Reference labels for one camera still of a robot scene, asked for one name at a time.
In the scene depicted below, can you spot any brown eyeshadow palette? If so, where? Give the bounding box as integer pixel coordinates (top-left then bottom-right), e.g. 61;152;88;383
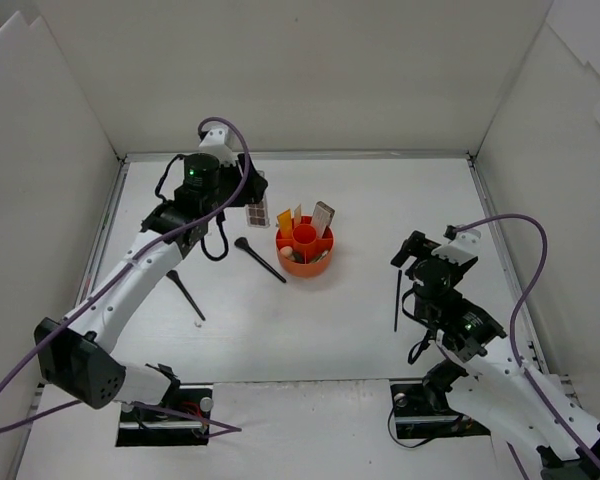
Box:
245;170;270;229

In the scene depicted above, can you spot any large black makeup brush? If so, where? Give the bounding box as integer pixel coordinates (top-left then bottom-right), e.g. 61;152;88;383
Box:
234;237;287;283

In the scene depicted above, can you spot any orange sunscreen tube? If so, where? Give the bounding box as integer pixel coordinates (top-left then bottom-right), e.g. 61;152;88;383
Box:
277;209;294;239

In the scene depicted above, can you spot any beige concealer tube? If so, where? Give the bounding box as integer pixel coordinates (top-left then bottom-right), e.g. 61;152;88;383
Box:
293;204;302;225

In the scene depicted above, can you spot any green lip balm stick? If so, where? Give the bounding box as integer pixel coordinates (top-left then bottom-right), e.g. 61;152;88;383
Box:
312;251;330;263

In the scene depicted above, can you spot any small black makeup brush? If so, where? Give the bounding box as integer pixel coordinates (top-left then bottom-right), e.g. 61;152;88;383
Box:
166;270;206;322

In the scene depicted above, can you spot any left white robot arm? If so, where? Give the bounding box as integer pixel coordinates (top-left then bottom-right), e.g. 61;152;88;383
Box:
34;153;268;420

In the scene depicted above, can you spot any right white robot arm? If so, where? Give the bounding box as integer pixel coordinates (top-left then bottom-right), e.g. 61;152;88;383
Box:
391;231;600;479

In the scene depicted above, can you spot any orange round organizer container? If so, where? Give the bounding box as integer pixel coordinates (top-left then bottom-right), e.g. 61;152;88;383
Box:
275;216;335;279

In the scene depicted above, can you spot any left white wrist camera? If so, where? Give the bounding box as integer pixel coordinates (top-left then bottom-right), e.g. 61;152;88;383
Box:
199;126;236;166

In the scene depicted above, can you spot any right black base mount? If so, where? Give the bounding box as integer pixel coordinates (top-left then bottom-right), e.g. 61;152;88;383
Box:
387;360;491;450

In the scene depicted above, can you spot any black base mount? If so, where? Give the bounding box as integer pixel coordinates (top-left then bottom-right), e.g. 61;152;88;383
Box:
115;384;213;448
387;360;491;450

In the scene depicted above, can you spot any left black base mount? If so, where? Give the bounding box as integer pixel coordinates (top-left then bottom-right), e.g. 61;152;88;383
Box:
115;384;213;448

